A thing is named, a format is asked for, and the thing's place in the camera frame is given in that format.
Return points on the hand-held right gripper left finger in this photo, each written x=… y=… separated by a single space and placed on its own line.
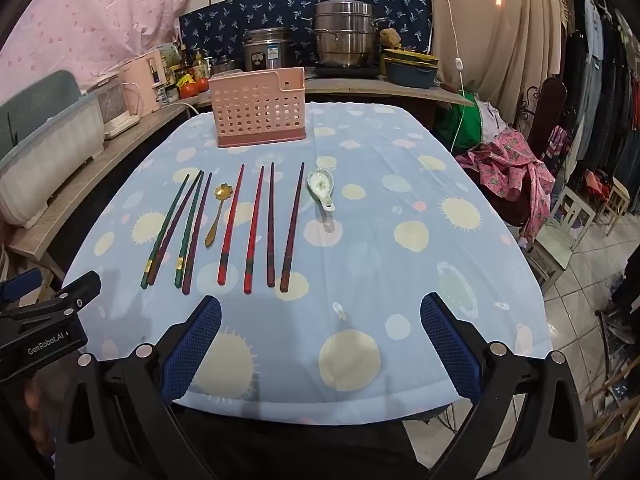
x=192 y=350

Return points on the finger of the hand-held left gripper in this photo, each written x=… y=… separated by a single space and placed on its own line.
x=77 y=290
x=20 y=281

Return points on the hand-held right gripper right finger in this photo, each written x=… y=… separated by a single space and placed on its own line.
x=450 y=350

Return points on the green chopstick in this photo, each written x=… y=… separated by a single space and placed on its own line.
x=190 y=232
x=165 y=232

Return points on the gold flower spoon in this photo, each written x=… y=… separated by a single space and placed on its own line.
x=214 y=220

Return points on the red chopstick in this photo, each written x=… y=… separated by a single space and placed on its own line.
x=231 y=222
x=254 y=230

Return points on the white ceramic soup spoon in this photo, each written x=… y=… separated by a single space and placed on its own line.
x=319 y=182

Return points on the pink perforated utensil basket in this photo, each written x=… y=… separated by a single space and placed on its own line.
x=257 y=110

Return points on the person's left hand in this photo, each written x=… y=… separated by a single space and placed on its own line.
x=36 y=402

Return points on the wooden side shelf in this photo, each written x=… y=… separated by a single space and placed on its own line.
x=90 y=180

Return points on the blue spotted tablecloth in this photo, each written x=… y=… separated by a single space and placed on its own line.
x=370 y=260

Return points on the white stool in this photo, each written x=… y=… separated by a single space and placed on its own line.
x=562 y=232

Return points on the pile of wooden sticks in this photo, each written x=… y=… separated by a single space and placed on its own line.
x=617 y=410

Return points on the white kitchen appliance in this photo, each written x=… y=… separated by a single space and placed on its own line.
x=115 y=110

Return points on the pink floral garment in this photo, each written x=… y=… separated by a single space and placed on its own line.
x=510 y=165

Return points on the pink kitchen appliance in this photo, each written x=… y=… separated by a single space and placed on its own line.
x=142 y=82

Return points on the green bag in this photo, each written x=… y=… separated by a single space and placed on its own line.
x=462 y=127

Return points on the small wooden stool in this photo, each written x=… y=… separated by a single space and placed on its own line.
x=615 y=200

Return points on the red tomato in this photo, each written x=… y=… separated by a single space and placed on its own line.
x=189 y=89
x=202 y=84

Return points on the dark sauce bottle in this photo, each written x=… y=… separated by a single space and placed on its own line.
x=183 y=61

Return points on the yellow oil bottle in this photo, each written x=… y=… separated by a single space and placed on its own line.
x=198 y=63

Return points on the dark wooden chair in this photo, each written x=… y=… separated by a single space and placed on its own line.
x=550 y=110

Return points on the wooden counter board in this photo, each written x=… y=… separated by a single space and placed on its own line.
x=400 y=92

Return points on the pink patterned sheet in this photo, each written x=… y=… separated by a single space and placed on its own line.
x=90 y=15

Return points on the blue bowl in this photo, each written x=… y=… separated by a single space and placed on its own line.
x=411 y=76

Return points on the black induction cooker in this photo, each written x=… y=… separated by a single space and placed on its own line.
x=345 y=72

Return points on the yellow-green bowl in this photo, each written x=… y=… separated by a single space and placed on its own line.
x=410 y=56

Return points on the steel rice cooker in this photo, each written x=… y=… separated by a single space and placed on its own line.
x=267 y=50

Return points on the row of hanging clothes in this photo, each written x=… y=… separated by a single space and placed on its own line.
x=605 y=85

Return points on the blue floral cloth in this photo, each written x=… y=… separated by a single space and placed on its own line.
x=225 y=17

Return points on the brown sponge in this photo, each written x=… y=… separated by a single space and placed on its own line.
x=391 y=39

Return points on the beige curtain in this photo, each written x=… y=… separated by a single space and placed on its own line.
x=500 y=35

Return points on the stainless steel steamer pot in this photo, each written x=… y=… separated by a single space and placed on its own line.
x=345 y=35

